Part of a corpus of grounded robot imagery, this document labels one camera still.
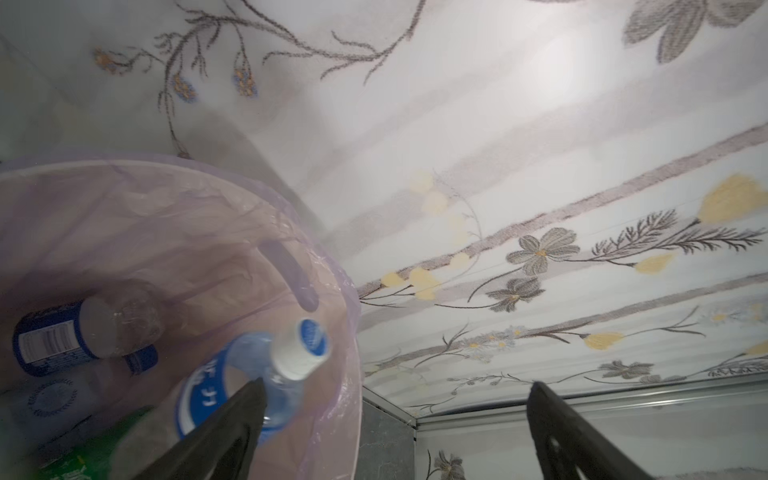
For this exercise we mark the blue label mineral water bottle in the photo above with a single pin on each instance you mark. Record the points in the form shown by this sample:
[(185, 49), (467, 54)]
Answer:
[(283, 361)]

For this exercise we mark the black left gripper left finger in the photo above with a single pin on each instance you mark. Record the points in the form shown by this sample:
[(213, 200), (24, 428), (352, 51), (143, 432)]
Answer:
[(223, 446)]

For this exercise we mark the green soda bottle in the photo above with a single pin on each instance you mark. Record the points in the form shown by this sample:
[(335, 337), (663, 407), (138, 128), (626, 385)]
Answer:
[(91, 459)]

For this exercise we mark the pink bin liner bag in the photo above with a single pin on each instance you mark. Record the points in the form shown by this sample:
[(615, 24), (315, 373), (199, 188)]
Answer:
[(226, 256)]

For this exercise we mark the aluminium corner frame post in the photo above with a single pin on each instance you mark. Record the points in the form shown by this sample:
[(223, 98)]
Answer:
[(648, 397)]

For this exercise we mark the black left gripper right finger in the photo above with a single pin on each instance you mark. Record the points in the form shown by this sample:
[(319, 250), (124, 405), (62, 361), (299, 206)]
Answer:
[(569, 447)]

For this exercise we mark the untouched water blue label bottle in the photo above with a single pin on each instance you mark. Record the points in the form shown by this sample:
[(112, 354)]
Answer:
[(112, 323)]

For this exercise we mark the soda water blue label bottle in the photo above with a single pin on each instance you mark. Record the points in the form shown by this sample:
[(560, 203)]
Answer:
[(41, 409)]

